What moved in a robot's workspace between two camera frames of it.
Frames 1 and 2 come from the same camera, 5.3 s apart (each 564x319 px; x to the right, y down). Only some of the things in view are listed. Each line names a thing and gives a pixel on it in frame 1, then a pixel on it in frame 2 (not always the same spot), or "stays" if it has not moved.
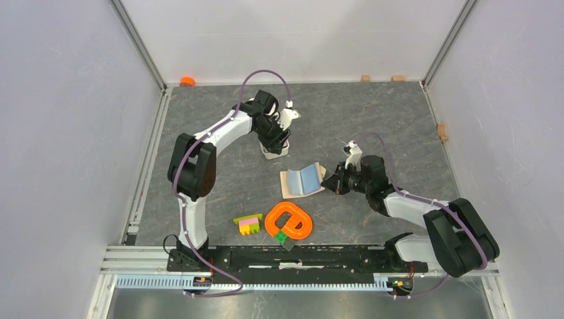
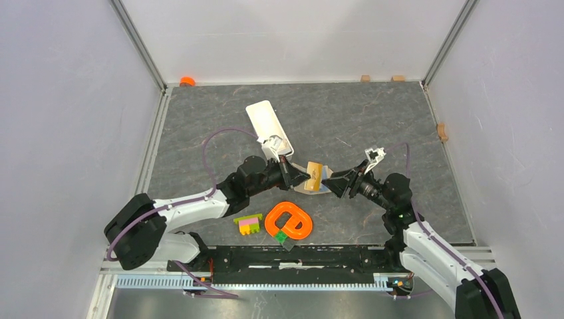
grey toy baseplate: [288, 244] stays
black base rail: [291, 264] stays
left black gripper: [275, 144] -> [288, 174]
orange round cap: [187, 81] stays
